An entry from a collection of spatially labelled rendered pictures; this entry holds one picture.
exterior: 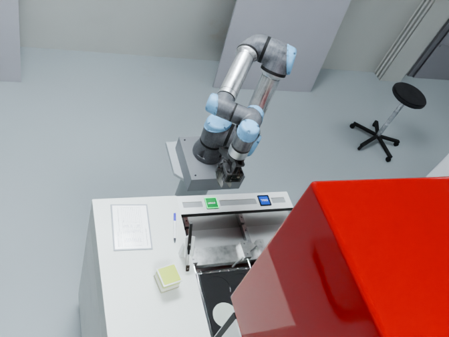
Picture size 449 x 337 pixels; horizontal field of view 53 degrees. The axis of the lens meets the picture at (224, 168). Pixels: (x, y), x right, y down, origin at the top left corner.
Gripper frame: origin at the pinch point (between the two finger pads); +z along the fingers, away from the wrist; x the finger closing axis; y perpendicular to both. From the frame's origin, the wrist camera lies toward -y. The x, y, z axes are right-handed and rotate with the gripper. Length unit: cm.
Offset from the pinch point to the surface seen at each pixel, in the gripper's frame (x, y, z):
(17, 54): -80, -186, 88
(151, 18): 23, -227, 73
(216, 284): -5.2, 35.5, 20.7
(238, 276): 5.1, 33.2, 20.7
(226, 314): -4, 48, 21
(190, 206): -9.5, 1.4, 15.1
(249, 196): 19.5, -2.1, 14.7
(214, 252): -1.5, 20.3, 22.7
